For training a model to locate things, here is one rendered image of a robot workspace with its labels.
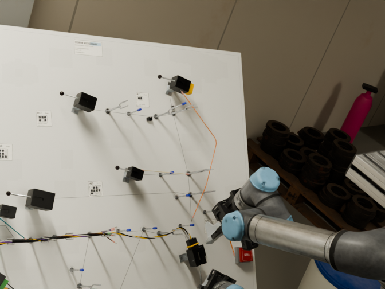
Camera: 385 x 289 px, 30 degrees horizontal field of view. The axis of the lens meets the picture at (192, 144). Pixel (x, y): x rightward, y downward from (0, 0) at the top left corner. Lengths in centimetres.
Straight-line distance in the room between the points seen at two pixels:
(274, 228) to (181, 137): 78
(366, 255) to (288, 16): 372
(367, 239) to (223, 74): 116
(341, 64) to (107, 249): 404
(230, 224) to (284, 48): 361
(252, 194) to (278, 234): 25
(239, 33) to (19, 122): 292
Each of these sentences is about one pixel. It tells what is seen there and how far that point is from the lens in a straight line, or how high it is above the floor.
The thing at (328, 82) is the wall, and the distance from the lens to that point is 607.
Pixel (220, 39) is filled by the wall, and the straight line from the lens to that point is 484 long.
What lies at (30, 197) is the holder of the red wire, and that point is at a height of 129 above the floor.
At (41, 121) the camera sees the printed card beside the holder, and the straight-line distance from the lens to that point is 226.
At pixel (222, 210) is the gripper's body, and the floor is 140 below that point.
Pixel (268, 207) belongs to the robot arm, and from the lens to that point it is 195.
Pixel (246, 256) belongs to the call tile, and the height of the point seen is 109.
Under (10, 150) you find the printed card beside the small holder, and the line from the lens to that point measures 221.
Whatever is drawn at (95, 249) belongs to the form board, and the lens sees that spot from 229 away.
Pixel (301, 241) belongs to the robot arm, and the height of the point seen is 163.
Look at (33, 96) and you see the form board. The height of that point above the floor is 146.
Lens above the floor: 254
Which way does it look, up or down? 28 degrees down
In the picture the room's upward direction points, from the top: 22 degrees clockwise
